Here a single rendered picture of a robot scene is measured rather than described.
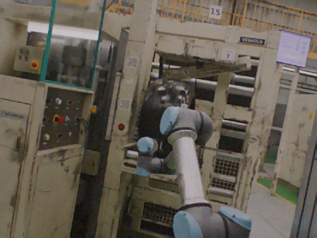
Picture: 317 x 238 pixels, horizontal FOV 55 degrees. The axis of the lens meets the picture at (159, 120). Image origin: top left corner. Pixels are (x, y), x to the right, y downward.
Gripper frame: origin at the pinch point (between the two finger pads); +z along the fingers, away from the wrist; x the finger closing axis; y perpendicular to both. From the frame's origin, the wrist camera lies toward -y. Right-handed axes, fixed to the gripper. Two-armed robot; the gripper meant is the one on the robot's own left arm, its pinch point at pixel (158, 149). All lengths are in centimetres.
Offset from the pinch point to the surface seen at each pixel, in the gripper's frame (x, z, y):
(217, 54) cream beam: -21, 41, 75
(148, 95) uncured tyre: 13.5, 4.7, 31.5
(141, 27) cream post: 31, 14, 78
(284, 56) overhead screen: -111, 363, 191
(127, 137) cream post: 27.4, 23.8, 3.1
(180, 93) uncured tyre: -5.6, 6.8, 36.6
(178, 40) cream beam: 10, 40, 81
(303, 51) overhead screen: -142, 373, 208
